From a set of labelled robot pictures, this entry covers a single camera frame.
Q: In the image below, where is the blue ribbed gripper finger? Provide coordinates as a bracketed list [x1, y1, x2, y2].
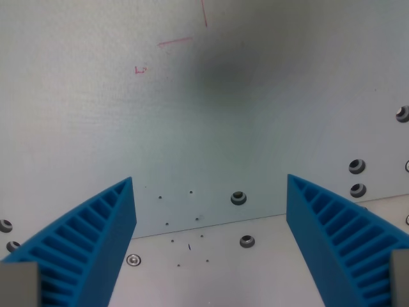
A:
[286, 173, 409, 307]
[0, 177, 137, 307]

